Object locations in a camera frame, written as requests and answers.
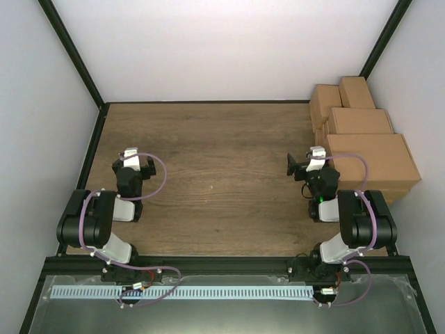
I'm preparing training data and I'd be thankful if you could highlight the rear left cardboard box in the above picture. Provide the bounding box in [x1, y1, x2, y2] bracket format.
[309, 84, 342, 132]

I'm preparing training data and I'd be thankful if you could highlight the black frame post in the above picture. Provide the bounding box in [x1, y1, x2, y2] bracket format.
[37, 0, 105, 107]
[359, 0, 412, 80]

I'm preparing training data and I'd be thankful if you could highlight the middle folded cardboard box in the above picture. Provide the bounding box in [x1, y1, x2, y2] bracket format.
[327, 107, 394, 134]

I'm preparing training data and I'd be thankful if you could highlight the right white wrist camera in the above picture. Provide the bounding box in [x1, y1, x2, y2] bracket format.
[306, 146, 326, 172]

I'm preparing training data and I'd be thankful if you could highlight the light blue slotted cable duct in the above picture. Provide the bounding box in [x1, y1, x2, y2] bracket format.
[49, 285, 314, 301]

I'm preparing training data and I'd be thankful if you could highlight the right black frame post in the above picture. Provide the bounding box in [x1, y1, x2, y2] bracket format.
[359, 0, 412, 80]

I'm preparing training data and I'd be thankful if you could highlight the rear right cardboard box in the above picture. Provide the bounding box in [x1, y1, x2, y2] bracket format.
[339, 77, 375, 109]

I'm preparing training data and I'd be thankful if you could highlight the large front cardboard box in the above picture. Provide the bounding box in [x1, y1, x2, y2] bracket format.
[338, 181, 410, 199]

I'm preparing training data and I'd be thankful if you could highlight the bottom stacked cardboard box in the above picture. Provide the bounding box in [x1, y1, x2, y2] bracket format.
[383, 193, 400, 206]

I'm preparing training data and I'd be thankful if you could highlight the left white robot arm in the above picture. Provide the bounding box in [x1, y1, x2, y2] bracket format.
[56, 150, 156, 281]

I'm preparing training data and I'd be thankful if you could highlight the left black frame post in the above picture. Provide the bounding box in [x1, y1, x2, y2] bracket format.
[37, 0, 105, 107]

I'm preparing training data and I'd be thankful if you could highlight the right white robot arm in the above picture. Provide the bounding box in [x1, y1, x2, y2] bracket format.
[286, 146, 398, 280]

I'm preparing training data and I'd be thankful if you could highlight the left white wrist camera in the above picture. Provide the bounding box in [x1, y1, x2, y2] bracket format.
[120, 148, 140, 172]

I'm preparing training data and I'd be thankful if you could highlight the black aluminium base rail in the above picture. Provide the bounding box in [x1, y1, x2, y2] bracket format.
[44, 256, 411, 285]

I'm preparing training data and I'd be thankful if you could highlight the brown cardboard box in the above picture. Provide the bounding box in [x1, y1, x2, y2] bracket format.
[326, 134, 421, 189]

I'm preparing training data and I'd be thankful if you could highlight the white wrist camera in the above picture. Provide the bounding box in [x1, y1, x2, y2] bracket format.
[306, 146, 326, 172]
[120, 148, 140, 172]

